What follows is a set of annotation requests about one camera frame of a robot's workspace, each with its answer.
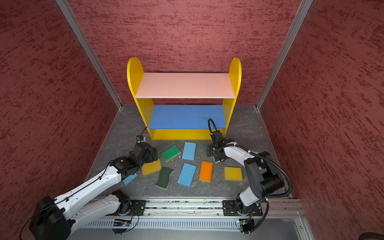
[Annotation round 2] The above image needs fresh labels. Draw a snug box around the bright green rectangular sponge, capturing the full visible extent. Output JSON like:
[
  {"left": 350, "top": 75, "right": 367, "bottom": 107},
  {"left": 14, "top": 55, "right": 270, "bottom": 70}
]
[{"left": 161, "top": 145, "right": 181, "bottom": 162}]

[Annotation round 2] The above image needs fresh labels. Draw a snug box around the dark green wavy sponge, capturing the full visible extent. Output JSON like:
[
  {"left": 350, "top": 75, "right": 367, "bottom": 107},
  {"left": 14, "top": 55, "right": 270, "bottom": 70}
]
[
  {"left": 156, "top": 167, "right": 174, "bottom": 190},
  {"left": 214, "top": 157, "right": 225, "bottom": 164}
]

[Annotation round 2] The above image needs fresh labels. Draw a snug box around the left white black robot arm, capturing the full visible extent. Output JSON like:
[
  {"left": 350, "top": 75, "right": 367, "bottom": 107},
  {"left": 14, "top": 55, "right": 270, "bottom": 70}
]
[{"left": 29, "top": 142, "right": 158, "bottom": 240}]

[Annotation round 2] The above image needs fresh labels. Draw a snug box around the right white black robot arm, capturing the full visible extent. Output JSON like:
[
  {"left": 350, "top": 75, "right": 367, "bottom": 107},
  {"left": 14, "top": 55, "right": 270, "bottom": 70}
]
[{"left": 207, "top": 130, "right": 285, "bottom": 216}]

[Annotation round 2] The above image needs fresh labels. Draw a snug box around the yellow wooden shelf unit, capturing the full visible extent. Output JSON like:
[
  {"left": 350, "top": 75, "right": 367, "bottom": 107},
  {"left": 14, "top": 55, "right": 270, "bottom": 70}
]
[{"left": 127, "top": 58, "right": 242, "bottom": 140}]

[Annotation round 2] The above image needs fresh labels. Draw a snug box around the blue lower shelf board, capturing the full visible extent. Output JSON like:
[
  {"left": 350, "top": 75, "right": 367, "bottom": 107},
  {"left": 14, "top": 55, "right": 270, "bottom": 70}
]
[{"left": 149, "top": 105, "right": 226, "bottom": 130}]

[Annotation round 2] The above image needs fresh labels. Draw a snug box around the pink upper shelf board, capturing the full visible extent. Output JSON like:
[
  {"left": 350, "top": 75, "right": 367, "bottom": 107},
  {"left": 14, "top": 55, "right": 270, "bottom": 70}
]
[{"left": 136, "top": 73, "right": 241, "bottom": 99}]

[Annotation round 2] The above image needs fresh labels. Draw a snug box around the yellow sponge left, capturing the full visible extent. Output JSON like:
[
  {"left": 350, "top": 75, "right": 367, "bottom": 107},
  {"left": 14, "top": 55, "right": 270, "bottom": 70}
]
[{"left": 142, "top": 159, "right": 162, "bottom": 176}]

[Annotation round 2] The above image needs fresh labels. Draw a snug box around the yellow sponge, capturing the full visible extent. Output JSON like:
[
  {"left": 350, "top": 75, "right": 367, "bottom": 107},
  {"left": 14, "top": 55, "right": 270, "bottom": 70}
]
[
  {"left": 142, "top": 159, "right": 162, "bottom": 176},
  {"left": 225, "top": 167, "right": 243, "bottom": 182}
]

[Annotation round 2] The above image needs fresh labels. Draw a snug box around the orange sponge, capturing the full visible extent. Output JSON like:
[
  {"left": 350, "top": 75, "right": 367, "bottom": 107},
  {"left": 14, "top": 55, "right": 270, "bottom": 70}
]
[{"left": 199, "top": 161, "right": 213, "bottom": 182}]

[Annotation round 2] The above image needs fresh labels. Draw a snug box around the light blue sponge left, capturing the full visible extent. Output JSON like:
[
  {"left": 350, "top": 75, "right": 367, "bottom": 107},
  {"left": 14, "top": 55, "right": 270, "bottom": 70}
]
[{"left": 123, "top": 173, "right": 138, "bottom": 185}]

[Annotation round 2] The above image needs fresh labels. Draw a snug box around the light blue sponge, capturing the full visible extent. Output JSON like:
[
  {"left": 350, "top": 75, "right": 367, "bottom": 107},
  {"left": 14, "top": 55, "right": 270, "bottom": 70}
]
[
  {"left": 178, "top": 163, "right": 196, "bottom": 187},
  {"left": 182, "top": 142, "right": 196, "bottom": 161},
  {"left": 123, "top": 173, "right": 138, "bottom": 185}
]

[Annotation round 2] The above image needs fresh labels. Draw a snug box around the yellow sponge right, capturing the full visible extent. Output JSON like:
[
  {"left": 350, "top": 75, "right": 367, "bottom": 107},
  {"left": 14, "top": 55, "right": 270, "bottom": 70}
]
[{"left": 225, "top": 167, "right": 243, "bottom": 182}]

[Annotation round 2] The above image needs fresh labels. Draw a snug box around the light blue sponge upper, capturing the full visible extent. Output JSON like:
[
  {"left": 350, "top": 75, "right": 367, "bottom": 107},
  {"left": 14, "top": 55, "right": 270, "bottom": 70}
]
[{"left": 182, "top": 142, "right": 196, "bottom": 161}]

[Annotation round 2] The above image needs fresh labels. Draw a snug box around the light blue sponge middle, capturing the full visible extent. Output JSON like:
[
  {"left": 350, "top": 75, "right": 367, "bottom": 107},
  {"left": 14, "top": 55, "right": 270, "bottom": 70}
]
[{"left": 178, "top": 163, "right": 196, "bottom": 187}]

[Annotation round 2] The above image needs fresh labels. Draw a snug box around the left small circuit board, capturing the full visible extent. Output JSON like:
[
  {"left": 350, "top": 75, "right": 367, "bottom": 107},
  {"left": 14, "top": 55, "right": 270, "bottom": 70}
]
[{"left": 113, "top": 219, "right": 132, "bottom": 228}]

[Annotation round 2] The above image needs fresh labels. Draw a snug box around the small circuit board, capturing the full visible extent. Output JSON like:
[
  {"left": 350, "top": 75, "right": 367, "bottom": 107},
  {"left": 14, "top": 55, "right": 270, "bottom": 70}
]
[
  {"left": 238, "top": 220, "right": 255, "bottom": 229},
  {"left": 113, "top": 219, "right": 132, "bottom": 228}
]

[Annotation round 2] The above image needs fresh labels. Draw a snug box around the right small circuit board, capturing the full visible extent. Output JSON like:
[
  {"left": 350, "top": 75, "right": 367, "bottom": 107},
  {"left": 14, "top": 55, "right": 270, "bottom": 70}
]
[{"left": 238, "top": 220, "right": 255, "bottom": 229}]

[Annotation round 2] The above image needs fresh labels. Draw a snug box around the right aluminium corner profile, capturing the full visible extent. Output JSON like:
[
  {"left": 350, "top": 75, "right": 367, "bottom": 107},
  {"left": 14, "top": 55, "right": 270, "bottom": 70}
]
[{"left": 256, "top": 0, "right": 313, "bottom": 111}]

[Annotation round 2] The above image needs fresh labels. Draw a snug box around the aluminium corner profile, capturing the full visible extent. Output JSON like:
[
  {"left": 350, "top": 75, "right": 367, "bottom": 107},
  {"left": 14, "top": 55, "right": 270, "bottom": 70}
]
[
  {"left": 55, "top": 0, "right": 124, "bottom": 111},
  {"left": 256, "top": 0, "right": 313, "bottom": 111}
]

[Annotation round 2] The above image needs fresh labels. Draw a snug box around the left aluminium corner profile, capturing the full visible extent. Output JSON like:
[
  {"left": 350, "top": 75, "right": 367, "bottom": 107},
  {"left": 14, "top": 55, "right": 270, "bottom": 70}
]
[{"left": 55, "top": 0, "right": 124, "bottom": 111}]

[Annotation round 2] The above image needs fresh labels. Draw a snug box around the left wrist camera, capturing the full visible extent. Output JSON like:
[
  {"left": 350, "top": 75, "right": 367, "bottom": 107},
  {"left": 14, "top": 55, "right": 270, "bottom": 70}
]
[{"left": 136, "top": 135, "right": 146, "bottom": 143}]

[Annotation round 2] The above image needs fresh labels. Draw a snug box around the black corrugated cable conduit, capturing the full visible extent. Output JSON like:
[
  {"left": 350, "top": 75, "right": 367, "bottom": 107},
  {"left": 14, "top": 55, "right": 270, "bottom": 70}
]
[{"left": 207, "top": 118, "right": 293, "bottom": 199}]

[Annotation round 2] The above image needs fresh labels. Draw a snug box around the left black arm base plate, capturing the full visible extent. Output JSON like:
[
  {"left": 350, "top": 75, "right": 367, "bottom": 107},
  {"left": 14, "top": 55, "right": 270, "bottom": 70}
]
[{"left": 117, "top": 200, "right": 147, "bottom": 216}]

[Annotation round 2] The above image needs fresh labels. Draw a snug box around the aluminium mounting rail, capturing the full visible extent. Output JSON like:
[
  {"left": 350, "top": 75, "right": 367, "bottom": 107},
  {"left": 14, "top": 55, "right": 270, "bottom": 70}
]
[{"left": 83, "top": 197, "right": 305, "bottom": 218}]

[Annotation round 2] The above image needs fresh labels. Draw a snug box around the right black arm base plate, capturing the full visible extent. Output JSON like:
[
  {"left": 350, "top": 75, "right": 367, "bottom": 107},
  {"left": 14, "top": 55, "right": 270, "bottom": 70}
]
[{"left": 222, "top": 200, "right": 263, "bottom": 217}]

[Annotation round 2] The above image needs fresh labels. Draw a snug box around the white slotted cable duct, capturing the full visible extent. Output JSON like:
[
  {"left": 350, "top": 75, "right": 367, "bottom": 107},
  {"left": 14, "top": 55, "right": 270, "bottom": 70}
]
[{"left": 83, "top": 218, "right": 240, "bottom": 232}]

